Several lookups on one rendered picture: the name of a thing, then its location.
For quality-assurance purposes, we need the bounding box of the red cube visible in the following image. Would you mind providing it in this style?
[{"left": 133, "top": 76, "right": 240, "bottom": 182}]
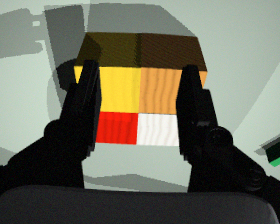
[{"left": 96, "top": 111, "right": 138, "bottom": 145}]

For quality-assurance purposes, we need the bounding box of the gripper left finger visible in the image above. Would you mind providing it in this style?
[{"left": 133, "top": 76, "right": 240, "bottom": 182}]
[{"left": 0, "top": 60, "right": 102, "bottom": 196}]

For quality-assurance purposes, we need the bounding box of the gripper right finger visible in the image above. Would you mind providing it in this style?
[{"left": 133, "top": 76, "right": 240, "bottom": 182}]
[{"left": 175, "top": 64, "right": 280, "bottom": 224}]

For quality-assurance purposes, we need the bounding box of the green rectangular block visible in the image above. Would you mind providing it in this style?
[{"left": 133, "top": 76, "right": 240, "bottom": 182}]
[{"left": 265, "top": 142, "right": 280, "bottom": 167}]

